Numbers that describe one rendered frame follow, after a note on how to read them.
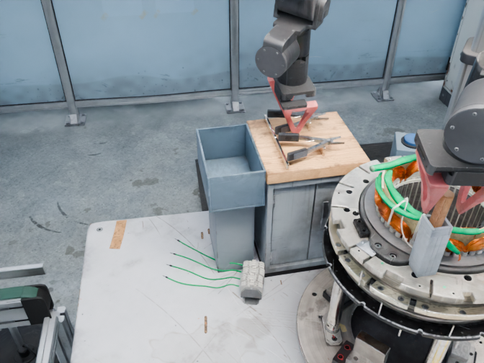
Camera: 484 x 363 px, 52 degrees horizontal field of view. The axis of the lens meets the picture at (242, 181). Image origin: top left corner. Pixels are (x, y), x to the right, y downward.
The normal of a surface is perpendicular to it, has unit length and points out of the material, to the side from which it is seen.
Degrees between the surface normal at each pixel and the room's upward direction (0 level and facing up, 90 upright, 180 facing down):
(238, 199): 90
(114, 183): 0
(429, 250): 90
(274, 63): 94
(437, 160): 5
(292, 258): 90
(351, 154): 0
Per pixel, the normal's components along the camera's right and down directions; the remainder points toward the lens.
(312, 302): 0.00, -0.78
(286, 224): 0.19, 0.61
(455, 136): -0.50, 0.58
